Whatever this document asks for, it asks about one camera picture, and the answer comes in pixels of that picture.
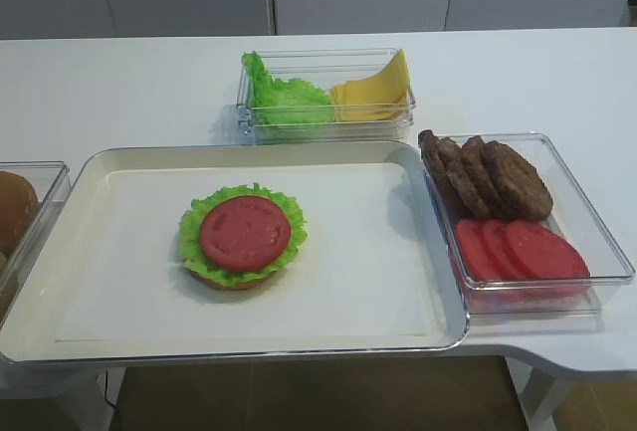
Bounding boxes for tomato slice rear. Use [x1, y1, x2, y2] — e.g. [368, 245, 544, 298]
[455, 219, 504, 282]

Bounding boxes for yellow cheese slices stack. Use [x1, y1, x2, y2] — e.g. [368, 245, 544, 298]
[329, 49, 410, 122]

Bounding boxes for tomato slice on burger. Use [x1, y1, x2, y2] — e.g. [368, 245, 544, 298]
[199, 195, 292, 272]

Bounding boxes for plain bun in container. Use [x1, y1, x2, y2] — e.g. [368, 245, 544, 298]
[0, 171, 38, 256]

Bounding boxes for brown patty front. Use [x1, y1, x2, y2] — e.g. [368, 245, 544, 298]
[481, 140, 553, 222]

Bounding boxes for lettuce leaf on bun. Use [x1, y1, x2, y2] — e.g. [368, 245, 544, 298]
[179, 183, 308, 291]

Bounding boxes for green lettuce leaves in container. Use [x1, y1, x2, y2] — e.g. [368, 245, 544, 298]
[242, 51, 334, 125]

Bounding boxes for clear bun container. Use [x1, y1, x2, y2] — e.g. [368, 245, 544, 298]
[1, 161, 71, 317]

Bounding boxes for brown patty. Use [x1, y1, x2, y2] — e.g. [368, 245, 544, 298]
[481, 140, 553, 222]
[461, 135, 507, 218]
[436, 137, 492, 221]
[418, 129, 466, 217]

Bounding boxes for clear lettuce cheese container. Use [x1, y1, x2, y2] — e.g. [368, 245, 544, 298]
[236, 48, 415, 144]

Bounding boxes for white paper liner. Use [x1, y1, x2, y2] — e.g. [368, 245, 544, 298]
[59, 163, 428, 340]

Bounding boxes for brown patty rear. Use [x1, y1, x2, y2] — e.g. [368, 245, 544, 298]
[418, 129, 466, 217]

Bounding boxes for tomato slice middle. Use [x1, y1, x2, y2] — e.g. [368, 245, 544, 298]
[482, 220, 527, 280]

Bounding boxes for tomato slice front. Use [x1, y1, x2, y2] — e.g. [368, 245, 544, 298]
[504, 220, 590, 280]

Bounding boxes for bottom bun on tray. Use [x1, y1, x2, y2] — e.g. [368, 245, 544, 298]
[188, 266, 280, 293]

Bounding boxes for white serving tray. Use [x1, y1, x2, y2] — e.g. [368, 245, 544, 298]
[1, 141, 469, 364]

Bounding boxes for clear patty tomato container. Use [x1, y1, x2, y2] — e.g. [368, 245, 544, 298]
[425, 131, 635, 316]

